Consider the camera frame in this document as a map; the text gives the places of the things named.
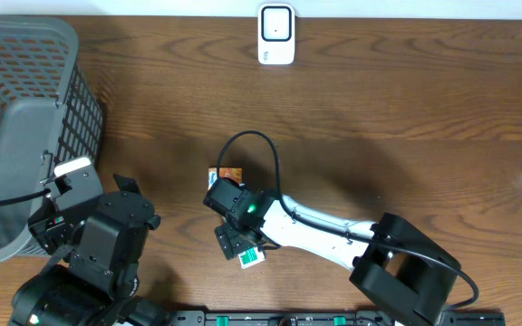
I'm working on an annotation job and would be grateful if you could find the orange small packet box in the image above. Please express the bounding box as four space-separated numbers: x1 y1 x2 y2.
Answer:
208 168 243 189

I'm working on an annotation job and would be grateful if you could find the white medicine box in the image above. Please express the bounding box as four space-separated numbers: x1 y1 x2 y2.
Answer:
237 247 266 269

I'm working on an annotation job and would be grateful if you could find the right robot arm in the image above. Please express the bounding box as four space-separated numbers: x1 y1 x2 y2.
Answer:
204 178 460 325

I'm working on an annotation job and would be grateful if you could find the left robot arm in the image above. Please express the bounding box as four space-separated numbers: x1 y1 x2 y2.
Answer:
9 162 169 325

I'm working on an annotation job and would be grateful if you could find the white barcode scanner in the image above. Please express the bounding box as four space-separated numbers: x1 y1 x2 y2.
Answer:
257 3 295 65

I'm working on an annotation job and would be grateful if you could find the grey plastic mesh basket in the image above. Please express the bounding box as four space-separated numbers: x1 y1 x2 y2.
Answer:
0 15 104 263

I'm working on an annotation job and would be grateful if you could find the left black cable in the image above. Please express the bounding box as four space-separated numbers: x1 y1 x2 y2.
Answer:
0 187 53 212

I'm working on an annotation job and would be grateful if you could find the black cable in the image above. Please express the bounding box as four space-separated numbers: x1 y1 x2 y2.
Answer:
216 130 480 313
0 187 53 212

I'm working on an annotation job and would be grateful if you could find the right black cable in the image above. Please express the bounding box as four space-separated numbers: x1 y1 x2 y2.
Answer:
216 130 480 313

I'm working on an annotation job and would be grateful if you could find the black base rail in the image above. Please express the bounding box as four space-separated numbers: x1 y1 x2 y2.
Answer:
166 310 507 326

